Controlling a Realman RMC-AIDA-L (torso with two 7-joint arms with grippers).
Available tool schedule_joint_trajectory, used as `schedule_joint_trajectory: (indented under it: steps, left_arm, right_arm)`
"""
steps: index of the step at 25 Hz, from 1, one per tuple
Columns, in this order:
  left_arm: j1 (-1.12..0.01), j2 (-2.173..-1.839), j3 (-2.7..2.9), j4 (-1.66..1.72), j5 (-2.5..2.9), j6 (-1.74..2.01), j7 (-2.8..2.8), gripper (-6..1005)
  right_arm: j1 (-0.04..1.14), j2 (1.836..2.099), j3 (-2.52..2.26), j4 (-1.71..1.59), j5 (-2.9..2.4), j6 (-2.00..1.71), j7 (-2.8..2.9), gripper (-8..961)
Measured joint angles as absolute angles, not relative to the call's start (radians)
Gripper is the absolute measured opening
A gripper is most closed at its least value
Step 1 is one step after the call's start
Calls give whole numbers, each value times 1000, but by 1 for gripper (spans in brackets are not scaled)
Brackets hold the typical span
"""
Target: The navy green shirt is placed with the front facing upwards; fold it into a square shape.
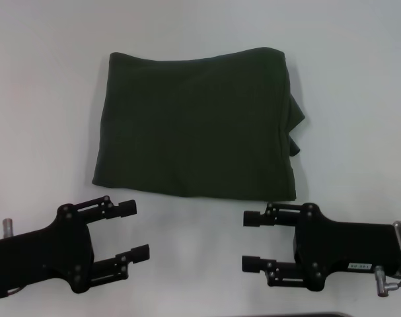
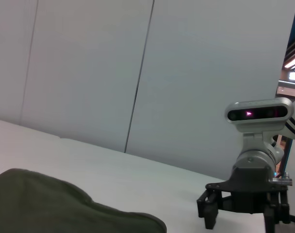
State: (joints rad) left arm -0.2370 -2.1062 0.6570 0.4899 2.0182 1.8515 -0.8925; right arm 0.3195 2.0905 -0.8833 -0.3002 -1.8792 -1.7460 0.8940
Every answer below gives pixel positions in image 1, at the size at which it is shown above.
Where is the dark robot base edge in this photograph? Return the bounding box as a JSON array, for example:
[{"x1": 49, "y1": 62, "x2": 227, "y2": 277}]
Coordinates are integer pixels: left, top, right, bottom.
[{"x1": 225, "y1": 311, "x2": 401, "y2": 317}]

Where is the silver right cable connector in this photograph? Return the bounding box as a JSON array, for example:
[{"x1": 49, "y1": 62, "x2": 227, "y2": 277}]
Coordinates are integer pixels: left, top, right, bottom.
[{"x1": 374, "y1": 264, "x2": 401, "y2": 299}]

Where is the dark green FREE t-shirt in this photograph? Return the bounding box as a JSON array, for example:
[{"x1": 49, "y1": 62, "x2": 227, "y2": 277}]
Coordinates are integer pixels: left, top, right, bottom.
[{"x1": 91, "y1": 46, "x2": 309, "y2": 203}]

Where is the left cable with connector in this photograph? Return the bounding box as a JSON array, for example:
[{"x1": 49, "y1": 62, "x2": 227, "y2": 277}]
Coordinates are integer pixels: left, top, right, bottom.
[{"x1": 0, "y1": 217, "x2": 23, "y2": 300}]

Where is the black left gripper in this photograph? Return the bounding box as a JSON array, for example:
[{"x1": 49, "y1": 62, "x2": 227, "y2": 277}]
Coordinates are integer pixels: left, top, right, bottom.
[{"x1": 0, "y1": 195, "x2": 151, "y2": 300}]

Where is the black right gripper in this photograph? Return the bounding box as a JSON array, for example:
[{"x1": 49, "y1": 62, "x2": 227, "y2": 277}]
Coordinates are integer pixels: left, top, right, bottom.
[{"x1": 240, "y1": 201, "x2": 401, "y2": 293}]

